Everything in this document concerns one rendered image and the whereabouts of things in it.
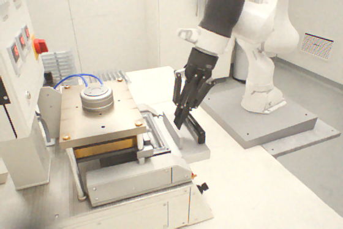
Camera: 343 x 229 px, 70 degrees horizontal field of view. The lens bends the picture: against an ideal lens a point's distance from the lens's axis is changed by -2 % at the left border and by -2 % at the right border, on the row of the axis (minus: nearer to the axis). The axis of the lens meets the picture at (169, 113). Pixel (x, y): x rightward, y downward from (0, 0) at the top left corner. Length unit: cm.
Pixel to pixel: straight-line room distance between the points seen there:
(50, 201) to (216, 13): 59
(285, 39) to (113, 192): 84
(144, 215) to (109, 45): 262
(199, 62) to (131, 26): 253
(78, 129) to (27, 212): 23
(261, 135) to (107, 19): 236
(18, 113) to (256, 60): 94
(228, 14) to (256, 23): 10
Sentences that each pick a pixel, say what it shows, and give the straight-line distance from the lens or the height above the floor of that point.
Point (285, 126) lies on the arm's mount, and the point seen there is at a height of 80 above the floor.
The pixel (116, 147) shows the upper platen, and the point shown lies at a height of 104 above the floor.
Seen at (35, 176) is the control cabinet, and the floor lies 96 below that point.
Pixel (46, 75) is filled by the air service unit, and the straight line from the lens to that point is 88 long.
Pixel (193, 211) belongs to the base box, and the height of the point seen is 81.
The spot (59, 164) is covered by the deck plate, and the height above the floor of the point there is 93.
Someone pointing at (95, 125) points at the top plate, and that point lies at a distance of 57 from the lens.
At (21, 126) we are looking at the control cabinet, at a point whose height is 118.
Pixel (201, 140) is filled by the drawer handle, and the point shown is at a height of 98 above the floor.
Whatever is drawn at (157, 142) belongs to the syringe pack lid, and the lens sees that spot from 67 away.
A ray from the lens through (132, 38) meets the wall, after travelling 318.
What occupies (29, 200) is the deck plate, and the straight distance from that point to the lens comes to 71.
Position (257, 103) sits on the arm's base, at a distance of 123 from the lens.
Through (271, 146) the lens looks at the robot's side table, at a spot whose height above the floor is 75.
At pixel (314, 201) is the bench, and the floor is 75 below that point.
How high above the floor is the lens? 142
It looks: 31 degrees down
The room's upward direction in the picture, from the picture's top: straight up
